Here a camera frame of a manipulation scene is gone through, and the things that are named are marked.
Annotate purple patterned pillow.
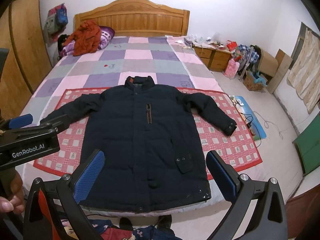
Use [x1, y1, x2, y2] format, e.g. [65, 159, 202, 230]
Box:
[58, 26, 115, 57]

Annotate hanging bags on wall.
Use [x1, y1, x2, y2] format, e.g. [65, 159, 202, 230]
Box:
[44, 3, 68, 42]

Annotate person's left hand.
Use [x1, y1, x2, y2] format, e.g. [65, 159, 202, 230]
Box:
[0, 171, 25, 215]

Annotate beige hanging cloth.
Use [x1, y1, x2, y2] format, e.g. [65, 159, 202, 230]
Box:
[287, 29, 320, 113]

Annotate wooden nightstand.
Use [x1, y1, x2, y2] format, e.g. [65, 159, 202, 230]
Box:
[193, 45, 232, 72]

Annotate orange red jacket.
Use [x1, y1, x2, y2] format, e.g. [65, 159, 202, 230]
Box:
[60, 20, 101, 56]

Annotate wooden bed headboard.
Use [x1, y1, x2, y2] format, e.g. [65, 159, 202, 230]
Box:
[73, 0, 190, 37]

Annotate red patterned mat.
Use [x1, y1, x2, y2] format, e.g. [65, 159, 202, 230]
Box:
[33, 87, 263, 181]

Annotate blue floor mat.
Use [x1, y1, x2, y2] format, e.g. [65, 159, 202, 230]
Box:
[229, 95, 267, 141]

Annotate pink hot water bag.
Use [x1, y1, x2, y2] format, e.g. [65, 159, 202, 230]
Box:
[223, 59, 240, 79]

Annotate green board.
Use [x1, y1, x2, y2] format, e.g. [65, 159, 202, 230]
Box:
[293, 114, 320, 176]

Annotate dark navy padded jacket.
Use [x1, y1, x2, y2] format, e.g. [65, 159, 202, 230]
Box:
[47, 76, 236, 213]

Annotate clothes pile on floor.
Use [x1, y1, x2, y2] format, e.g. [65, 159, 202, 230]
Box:
[60, 214, 183, 240]

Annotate wooden wardrobe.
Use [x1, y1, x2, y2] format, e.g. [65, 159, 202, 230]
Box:
[1, 0, 52, 119]

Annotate white cable on floor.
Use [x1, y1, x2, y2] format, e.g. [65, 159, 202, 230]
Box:
[252, 110, 298, 140]

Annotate cardboard box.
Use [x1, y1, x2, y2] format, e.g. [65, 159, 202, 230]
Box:
[258, 49, 279, 77]

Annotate pink purple checkered bedsheet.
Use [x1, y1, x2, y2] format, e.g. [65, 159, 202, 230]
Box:
[15, 35, 266, 217]

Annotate plaid hanging clothes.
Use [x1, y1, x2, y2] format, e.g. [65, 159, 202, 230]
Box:
[237, 44, 261, 81]

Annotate red gift bag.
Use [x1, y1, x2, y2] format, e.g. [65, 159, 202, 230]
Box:
[226, 40, 238, 52]

